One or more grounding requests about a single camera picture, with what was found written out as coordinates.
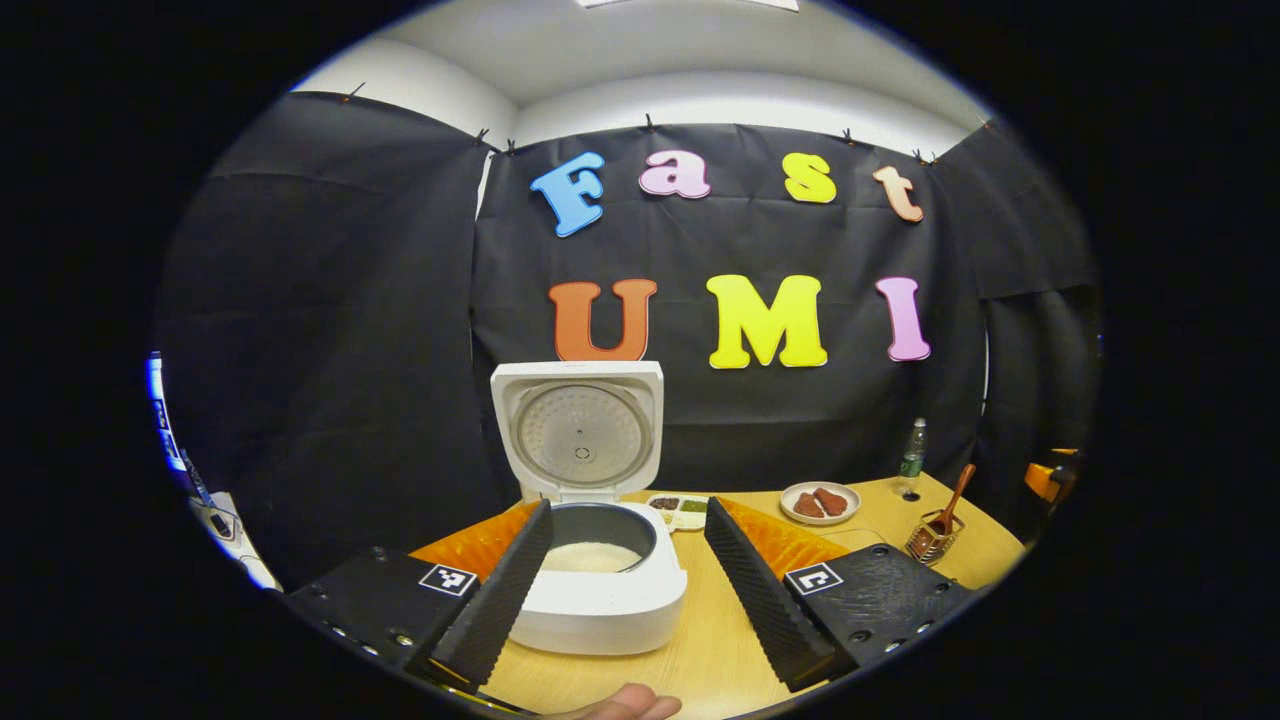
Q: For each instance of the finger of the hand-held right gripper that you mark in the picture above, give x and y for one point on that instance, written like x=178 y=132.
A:
x=1042 y=482

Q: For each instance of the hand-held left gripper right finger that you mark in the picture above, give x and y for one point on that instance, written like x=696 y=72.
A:
x=760 y=600

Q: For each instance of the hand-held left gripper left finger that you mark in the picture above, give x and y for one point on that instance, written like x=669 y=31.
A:
x=500 y=600

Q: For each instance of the brown wooden spoon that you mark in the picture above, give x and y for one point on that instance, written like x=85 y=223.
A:
x=950 y=500

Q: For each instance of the white rice cooker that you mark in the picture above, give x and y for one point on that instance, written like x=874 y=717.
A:
x=640 y=612

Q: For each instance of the brown meat piece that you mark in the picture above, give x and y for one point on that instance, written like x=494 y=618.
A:
x=808 y=505
x=831 y=501

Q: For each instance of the white divided dish of beans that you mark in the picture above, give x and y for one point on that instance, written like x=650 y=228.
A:
x=675 y=512

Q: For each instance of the white round plate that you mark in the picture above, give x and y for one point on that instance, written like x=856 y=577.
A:
x=850 y=505

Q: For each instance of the green plastic bottle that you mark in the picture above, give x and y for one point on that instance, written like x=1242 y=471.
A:
x=912 y=460

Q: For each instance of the black backdrop cloth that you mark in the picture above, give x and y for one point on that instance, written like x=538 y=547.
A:
x=800 y=420

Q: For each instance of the white side table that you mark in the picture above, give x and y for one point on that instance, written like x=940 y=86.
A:
x=235 y=545

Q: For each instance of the long ceiling light panel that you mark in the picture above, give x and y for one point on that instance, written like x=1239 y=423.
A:
x=690 y=4

